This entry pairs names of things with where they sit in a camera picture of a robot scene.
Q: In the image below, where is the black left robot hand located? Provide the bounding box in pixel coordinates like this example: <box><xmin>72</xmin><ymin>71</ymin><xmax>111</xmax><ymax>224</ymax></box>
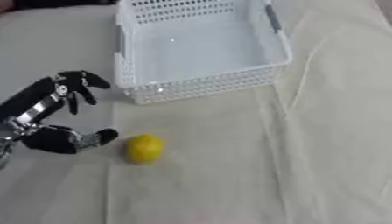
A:
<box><xmin>0</xmin><ymin>70</ymin><xmax>120</xmax><ymax>155</ymax></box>

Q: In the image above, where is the yellow toy lemon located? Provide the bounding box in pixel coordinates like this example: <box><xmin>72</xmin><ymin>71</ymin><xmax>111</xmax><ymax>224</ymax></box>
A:
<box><xmin>125</xmin><ymin>134</ymin><xmax>165</xmax><ymax>165</ymax></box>

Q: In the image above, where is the white perforated plastic basket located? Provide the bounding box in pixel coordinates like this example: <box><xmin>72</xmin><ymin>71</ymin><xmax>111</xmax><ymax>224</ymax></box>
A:
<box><xmin>111</xmin><ymin>0</ymin><xmax>294</xmax><ymax>106</ymax></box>

